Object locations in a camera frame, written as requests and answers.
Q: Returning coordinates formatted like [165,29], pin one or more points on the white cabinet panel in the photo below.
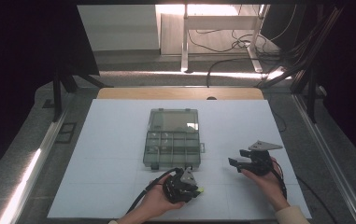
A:
[119,28]

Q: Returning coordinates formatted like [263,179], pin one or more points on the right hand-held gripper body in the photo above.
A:
[259,161]

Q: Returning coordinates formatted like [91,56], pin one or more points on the black metal stand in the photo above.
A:
[311,77]

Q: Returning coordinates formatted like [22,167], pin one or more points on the black tripod stand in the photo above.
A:
[57,93]

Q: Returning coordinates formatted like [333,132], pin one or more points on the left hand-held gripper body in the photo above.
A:
[178,188]

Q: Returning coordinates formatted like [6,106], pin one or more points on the wooden table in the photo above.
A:
[178,93]

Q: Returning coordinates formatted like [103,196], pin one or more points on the black computer case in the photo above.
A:
[284,25]

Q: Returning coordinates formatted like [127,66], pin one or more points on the black floor bracket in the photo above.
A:
[66,133]

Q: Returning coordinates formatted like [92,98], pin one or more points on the white desk frame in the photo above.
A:
[219,21]

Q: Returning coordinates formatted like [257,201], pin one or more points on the green transparent organizer box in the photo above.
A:
[172,149]

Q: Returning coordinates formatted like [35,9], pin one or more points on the white table cover sheet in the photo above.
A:
[110,161]

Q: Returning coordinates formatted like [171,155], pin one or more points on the aluminium rail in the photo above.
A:
[328,158]
[32,168]

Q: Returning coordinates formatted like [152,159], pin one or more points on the person's right hand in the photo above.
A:
[266,186]

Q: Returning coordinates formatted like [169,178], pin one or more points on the yellow-green strip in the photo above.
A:
[201,189]

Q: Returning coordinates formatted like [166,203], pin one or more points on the person's left hand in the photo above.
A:
[153,202]

